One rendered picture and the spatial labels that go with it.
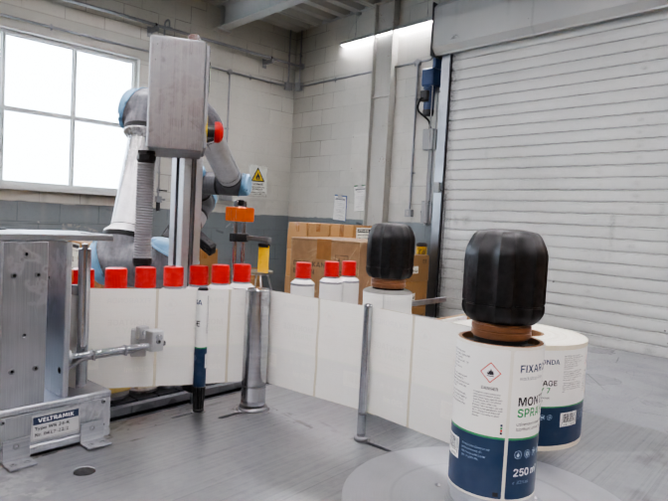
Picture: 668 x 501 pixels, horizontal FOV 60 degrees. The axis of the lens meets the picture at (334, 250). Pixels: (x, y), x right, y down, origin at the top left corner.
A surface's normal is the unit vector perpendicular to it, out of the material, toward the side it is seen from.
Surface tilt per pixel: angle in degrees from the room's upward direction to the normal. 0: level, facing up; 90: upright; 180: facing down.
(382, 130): 90
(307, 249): 90
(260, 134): 90
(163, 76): 90
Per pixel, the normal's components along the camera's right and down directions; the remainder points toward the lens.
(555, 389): 0.29, 0.07
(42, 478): 0.05, -1.00
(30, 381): 0.75, 0.07
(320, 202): -0.73, 0.00
